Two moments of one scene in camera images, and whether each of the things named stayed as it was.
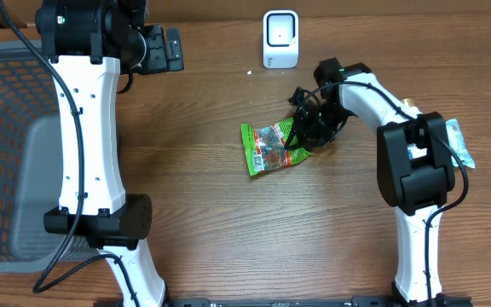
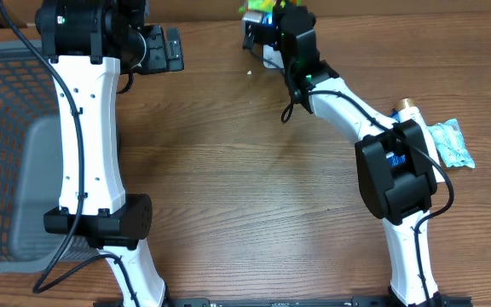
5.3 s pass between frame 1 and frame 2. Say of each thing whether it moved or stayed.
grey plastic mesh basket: stayed
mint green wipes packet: stayed
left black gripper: stayed
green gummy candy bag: moved
